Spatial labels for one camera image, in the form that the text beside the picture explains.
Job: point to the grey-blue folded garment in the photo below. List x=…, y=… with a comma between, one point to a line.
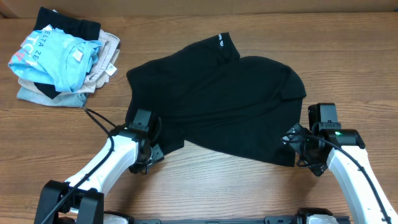
x=76, y=100

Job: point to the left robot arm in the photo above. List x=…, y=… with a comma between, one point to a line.
x=80, y=199

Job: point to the black t-shirt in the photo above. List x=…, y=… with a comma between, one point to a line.
x=211, y=96

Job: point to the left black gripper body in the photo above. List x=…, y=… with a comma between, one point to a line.
x=157, y=152

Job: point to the light blue printed t-shirt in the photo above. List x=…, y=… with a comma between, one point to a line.
x=52, y=57

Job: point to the beige folded garment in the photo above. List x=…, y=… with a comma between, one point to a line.
x=107, y=54

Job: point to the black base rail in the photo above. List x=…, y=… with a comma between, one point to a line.
x=303, y=215

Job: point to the black folded garment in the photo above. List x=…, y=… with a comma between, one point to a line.
x=87, y=30

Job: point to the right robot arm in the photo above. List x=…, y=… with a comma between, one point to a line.
x=348, y=161

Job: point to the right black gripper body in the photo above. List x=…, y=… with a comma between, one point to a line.
x=311, y=156

